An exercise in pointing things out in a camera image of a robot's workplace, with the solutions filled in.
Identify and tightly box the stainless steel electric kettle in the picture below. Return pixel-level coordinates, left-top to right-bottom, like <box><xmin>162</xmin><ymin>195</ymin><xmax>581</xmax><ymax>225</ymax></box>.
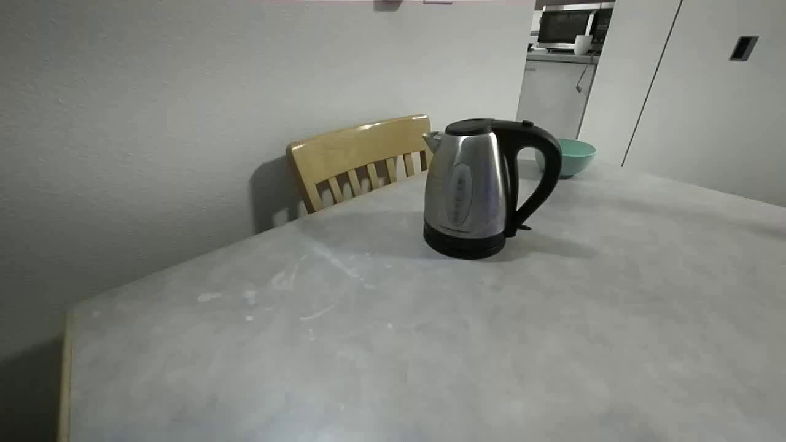
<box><xmin>421</xmin><ymin>116</ymin><xmax>566</xmax><ymax>262</ymax></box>

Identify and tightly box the teal bowl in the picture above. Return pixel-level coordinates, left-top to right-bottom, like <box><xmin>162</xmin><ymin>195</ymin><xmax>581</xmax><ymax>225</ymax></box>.
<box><xmin>559</xmin><ymin>136</ymin><xmax>600</xmax><ymax>182</ymax></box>

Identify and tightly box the white kitchen counter cabinet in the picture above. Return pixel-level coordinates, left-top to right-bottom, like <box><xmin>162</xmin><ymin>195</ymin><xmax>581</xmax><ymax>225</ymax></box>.
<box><xmin>517</xmin><ymin>52</ymin><xmax>600</xmax><ymax>143</ymax></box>

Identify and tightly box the microwave oven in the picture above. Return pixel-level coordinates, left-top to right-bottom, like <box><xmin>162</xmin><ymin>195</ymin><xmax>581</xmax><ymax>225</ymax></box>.
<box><xmin>535</xmin><ymin>4</ymin><xmax>617</xmax><ymax>54</ymax></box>

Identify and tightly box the black wall switch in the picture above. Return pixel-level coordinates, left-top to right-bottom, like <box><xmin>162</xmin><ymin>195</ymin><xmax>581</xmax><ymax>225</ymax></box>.
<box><xmin>729</xmin><ymin>33</ymin><xmax>762</xmax><ymax>63</ymax></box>

